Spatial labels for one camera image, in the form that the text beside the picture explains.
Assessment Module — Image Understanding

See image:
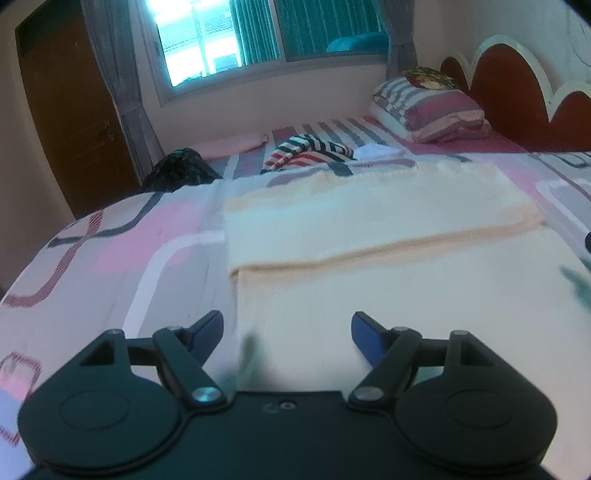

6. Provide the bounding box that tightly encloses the grey right curtain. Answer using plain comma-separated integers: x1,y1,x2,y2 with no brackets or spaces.
375,0,418,80

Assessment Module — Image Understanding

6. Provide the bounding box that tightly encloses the white folded cloth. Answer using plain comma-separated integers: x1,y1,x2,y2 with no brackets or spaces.
353,143,407,162

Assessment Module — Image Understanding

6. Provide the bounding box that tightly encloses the pink folded cloth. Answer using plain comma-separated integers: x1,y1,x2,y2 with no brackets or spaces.
190,133,269,161

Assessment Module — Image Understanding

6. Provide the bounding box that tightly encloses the grey left curtain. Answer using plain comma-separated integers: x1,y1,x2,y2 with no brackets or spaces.
81,0,164,181

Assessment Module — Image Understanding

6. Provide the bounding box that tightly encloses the colourful printed cushion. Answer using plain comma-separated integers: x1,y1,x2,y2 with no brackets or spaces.
401,66,460,90

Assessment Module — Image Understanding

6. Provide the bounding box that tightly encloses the cream cloth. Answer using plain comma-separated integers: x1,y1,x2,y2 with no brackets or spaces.
224,162,590,479

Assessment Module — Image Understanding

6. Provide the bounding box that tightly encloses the dark green black garment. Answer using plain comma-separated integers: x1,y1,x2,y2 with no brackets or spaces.
141,148,221,192

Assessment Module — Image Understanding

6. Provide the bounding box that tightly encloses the grey curtain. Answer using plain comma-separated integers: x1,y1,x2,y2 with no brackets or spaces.
81,0,164,181
375,0,418,80

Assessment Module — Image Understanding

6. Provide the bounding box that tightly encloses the patterned pink grey bedsheet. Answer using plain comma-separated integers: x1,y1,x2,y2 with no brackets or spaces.
1,135,590,479

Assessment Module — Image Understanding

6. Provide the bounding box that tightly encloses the striped pink grey pillow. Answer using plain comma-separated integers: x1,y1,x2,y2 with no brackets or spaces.
370,77,491,144

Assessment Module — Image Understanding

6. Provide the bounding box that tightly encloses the red white scalloped headboard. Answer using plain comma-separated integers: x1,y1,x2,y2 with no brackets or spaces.
440,35,590,153

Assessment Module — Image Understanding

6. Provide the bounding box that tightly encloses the striped red black white garment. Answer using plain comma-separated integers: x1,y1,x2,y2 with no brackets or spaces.
260,134,355,174

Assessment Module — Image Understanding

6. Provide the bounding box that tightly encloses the brown wooden door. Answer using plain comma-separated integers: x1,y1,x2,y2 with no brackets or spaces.
15,1,139,218

